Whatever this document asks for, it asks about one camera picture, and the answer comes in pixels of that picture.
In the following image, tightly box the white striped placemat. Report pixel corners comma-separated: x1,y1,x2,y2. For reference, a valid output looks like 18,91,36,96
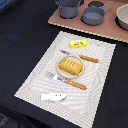
15,31,115,128

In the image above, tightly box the brown stove board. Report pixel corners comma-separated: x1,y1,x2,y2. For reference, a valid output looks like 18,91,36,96
48,0,128,43

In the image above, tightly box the grey saucepan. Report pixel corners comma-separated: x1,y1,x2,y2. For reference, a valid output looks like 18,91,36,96
81,1,112,26

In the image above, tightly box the grey pot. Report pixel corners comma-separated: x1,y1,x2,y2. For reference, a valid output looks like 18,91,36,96
56,0,81,19

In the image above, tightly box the yellow box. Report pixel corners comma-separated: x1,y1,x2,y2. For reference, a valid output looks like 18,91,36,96
70,39,87,48

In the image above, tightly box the fork with wooden handle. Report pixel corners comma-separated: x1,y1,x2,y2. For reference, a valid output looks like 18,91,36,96
45,72,87,90

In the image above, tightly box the knife with wooden handle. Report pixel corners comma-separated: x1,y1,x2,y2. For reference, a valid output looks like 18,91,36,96
59,50,99,63

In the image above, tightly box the beige bowl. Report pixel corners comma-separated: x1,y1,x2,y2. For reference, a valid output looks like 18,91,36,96
116,4,128,30

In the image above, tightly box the white toy fish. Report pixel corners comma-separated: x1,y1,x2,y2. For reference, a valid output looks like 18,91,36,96
41,93,66,101

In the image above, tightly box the beige round plate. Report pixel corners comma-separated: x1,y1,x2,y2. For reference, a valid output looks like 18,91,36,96
57,55,84,79

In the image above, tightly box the orange bread loaf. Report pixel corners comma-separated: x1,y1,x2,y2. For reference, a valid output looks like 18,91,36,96
59,59,83,75

